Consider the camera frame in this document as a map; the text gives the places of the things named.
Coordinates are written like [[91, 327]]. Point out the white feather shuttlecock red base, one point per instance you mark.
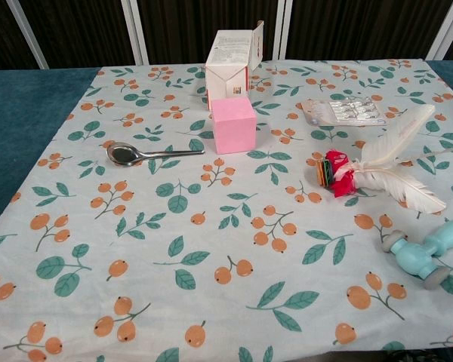
[[341, 174]]

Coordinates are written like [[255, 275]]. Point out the pink cube block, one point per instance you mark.
[[234, 128]]

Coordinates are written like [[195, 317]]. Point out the floral fruit print tablecloth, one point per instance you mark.
[[173, 264]]

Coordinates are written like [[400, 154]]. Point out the metal spoon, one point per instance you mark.
[[122, 154]]

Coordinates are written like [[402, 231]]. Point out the white cardboard medicine box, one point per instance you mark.
[[226, 53]]

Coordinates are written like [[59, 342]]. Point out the silver pill blister pack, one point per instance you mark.
[[343, 112]]

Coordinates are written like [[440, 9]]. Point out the light blue toy hammer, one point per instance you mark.
[[411, 256]]

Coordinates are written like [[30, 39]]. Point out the black folding screen white frames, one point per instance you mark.
[[79, 34]]

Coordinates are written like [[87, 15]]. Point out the teal velvet table cover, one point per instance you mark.
[[22, 132]]

